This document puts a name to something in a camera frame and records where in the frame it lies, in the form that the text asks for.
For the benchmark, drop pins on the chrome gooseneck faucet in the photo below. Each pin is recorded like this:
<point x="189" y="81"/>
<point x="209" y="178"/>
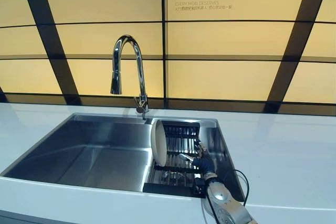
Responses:
<point x="140" y="72"/>

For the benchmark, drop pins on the beige round plate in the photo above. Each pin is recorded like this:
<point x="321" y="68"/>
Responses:
<point x="158" y="142"/>

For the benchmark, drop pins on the stainless steel sink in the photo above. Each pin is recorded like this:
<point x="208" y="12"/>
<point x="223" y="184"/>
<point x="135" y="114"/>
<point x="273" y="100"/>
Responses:
<point x="78" y="150"/>

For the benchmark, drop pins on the black steel dish rack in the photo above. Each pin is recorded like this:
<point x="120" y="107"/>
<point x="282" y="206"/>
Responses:
<point x="183" y="140"/>

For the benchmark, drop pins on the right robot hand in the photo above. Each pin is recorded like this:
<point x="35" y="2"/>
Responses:
<point x="206" y="163"/>

